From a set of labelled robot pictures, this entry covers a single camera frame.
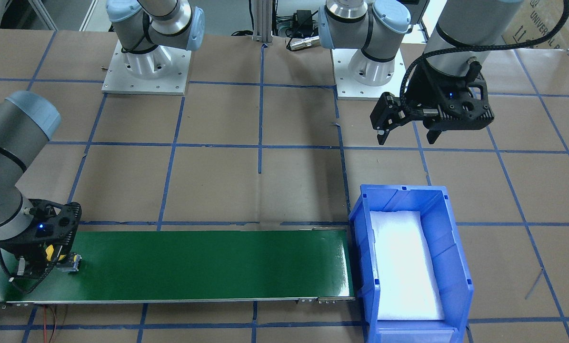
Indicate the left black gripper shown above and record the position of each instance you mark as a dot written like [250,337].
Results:
[421,90]

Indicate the cardboard box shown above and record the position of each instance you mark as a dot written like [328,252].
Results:
[535,19]

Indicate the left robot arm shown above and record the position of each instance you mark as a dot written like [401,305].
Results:
[466,31]

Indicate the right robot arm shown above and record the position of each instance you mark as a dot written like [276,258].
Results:
[29,121]

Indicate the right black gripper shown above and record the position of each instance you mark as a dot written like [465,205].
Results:
[18,247]

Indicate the blue source bin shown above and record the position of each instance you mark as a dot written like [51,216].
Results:
[451,271]

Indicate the green conveyor belt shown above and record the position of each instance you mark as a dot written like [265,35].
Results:
[175,267]

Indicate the aluminium frame post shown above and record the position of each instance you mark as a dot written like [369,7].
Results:
[263,13]

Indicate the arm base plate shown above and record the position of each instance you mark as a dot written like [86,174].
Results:
[162,71]
[358,78]

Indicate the black power adapter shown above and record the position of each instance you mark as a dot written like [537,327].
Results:
[302,19]

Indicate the yellow push button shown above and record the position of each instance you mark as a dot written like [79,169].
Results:
[69,263]

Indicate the white foam pad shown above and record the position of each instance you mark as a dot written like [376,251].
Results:
[408,288]

